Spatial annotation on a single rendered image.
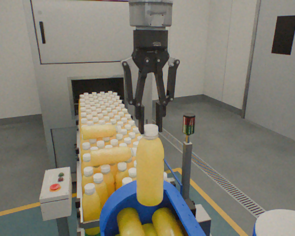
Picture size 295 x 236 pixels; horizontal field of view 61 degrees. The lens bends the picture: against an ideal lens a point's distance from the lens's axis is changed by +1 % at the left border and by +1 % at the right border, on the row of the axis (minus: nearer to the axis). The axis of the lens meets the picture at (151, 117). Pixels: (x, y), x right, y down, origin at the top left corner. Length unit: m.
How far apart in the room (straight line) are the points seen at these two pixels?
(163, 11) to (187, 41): 5.16
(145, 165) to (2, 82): 4.49
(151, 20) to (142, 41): 0.04
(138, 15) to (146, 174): 0.36
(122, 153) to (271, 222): 0.62
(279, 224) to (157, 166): 0.56
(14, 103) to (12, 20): 1.38
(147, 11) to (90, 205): 0.75
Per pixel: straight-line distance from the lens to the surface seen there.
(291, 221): 1.07
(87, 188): 1.01
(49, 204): 1.04
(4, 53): 4.90
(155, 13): 0.52
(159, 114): 0.59
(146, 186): 0.64
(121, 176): 1.13
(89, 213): 1.05
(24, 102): 5.03
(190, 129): 1.28
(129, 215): 0.81
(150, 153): 0.60
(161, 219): 0.80
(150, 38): 0.52
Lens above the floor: 1.68
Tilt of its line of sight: 20 degrees down
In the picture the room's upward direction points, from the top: straight up
